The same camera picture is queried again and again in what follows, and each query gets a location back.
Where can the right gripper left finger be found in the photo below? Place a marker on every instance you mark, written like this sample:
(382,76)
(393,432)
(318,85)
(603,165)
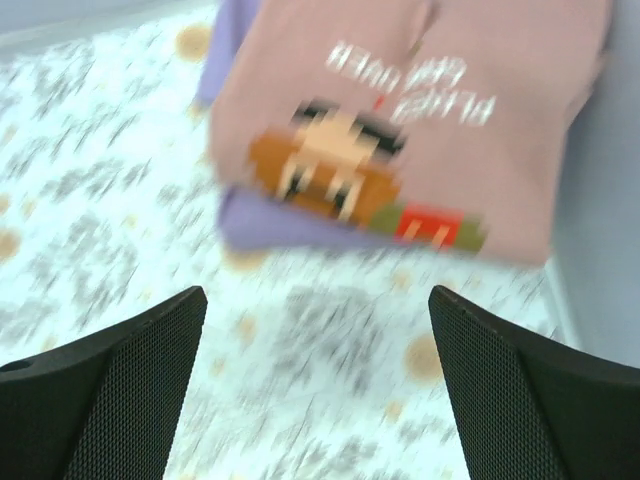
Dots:
(105,406)

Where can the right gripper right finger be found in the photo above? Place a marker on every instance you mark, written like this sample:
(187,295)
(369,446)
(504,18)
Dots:
(529,408)

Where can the pink t shirt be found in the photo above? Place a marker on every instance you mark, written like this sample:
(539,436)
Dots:
(440,124)

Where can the floral table mat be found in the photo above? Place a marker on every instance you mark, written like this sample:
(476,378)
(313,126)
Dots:
(313,364)

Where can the folded purple t shirt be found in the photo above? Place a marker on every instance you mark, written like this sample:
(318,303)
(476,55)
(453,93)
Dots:
(247,221)

